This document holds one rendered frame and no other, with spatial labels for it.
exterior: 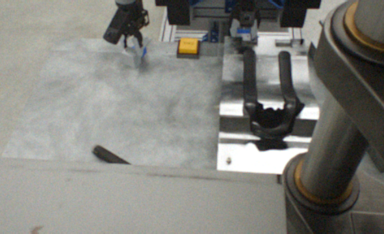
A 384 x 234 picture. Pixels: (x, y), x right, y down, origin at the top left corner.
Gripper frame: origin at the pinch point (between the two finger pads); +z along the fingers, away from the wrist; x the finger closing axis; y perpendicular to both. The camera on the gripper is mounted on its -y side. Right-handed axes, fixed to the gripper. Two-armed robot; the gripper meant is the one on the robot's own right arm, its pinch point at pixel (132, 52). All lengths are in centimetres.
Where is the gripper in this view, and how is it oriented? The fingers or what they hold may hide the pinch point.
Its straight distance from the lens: 139.6
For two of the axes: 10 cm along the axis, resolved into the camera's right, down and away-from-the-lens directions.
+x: -8.5, -4.0, 3.5
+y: 5.3, -6.7, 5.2
